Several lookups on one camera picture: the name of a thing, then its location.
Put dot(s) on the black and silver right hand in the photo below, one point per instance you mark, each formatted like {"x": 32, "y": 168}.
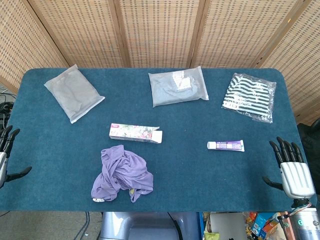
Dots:
{"x": 297, "y": 177}

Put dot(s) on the black and silver left hand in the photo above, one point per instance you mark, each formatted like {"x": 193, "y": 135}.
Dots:
{"x": 3, "y": 162}

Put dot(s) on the white purple toothpaste tube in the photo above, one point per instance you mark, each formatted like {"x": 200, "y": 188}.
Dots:
{"x": 226, "y": 145}

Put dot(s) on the floral toothpaste carton box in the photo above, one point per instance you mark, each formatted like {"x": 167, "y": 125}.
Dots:
{"x": 132, "y": 133}

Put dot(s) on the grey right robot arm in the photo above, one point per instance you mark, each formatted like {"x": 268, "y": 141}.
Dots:
{"x": 306, "y": 220}

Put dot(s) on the striped bagged garment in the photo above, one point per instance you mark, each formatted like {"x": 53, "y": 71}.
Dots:
{"x": 250, "y": 97}

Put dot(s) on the grey bag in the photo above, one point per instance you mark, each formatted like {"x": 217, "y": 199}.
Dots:
{"x": 73, "y": 92}

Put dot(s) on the clear bagged grey garment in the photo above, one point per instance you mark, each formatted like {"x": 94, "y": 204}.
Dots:
{"x": 175, "y": 90}

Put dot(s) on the blue printed carton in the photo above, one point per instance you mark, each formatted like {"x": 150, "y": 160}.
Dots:
{"x": 260, "y": 225}

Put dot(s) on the teal table cover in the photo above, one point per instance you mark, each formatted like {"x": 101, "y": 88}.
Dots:
{"x": 187, "y": 175}

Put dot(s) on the crumpled purple garment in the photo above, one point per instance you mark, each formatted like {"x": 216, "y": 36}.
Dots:
{"x": 122, "y": 172}

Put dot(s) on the grey robot torso base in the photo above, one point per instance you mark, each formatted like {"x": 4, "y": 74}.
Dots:
{"x": 147, "y": 226}

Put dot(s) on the woven wooden folding screen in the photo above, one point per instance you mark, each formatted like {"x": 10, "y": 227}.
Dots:
{"x": 160, "y": 30}

